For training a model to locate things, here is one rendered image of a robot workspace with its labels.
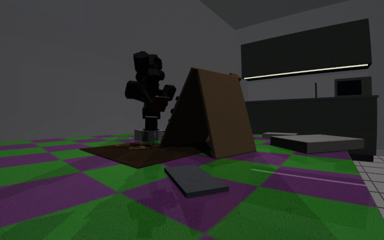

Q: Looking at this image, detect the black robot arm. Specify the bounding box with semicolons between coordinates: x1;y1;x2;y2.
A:
133;51;165;131

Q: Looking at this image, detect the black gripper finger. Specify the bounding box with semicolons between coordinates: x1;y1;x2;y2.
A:
134;85;153;106
160;87;170;97

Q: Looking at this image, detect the brown a-frame board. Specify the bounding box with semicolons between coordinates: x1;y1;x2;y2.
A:
159;66;257;159

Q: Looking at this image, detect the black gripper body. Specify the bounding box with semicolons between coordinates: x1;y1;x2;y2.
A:
125;76;176;101

